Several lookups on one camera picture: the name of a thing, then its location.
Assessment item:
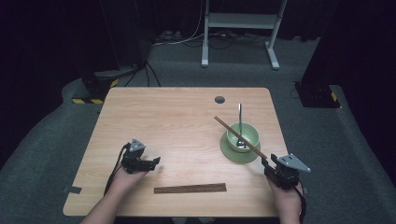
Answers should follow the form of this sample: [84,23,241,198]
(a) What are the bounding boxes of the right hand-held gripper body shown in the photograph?
[263,152,312,190]

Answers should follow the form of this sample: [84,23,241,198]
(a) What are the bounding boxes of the black striped-tape stand base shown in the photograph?
[71,64,138,105]
[293,81,343,109]

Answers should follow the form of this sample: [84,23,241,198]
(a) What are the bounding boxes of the metal spoon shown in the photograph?
[235,103,248,149]

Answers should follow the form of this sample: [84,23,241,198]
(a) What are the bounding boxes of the black floor cable bundle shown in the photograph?
[123,60,163,89]

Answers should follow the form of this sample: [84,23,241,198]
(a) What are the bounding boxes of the single brown wooden chopstick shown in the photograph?
[213,116,268,161]
[213,115,268,161]

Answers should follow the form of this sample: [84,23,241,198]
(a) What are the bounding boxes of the green ceramic saucer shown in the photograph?
[219,132,262,165]

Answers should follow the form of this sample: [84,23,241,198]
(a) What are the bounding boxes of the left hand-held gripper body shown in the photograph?
[120,138,151,175]

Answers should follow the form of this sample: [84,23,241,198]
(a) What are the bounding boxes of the person's left hand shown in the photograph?
[109,167,149,195]

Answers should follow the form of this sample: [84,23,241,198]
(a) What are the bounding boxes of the row of brown chopsticks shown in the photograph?
[153,182,228,195]

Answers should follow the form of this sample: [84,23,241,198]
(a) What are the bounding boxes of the white metal stand frame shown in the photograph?
[201,0,289,71]

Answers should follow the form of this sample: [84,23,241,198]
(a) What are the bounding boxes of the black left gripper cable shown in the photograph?
[104,143,131,196]

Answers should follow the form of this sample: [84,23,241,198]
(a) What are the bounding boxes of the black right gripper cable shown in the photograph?
[291,182,308,224]

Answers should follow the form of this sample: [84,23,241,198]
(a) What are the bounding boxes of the white floor cable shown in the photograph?
[151,0,207,48]

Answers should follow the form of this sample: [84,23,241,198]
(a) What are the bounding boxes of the person's right hand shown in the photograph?
[266,178,304,217]

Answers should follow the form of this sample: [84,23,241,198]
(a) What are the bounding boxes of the black cables under stand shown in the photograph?
[182,30,269,50]

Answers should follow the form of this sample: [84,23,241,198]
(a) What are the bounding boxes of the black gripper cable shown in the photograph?
[291,182,308,224]
[104,143,131,196]

